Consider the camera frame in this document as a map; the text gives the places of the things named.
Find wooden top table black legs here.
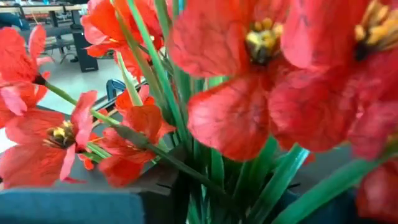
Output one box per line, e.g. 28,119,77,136
0,2,100,74

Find red blossom bunch with leaf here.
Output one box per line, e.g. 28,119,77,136
0,0,398,224

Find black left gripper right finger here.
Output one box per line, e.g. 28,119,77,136
229,161,358,224

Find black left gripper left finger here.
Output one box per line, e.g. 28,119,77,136
0,146,189,224

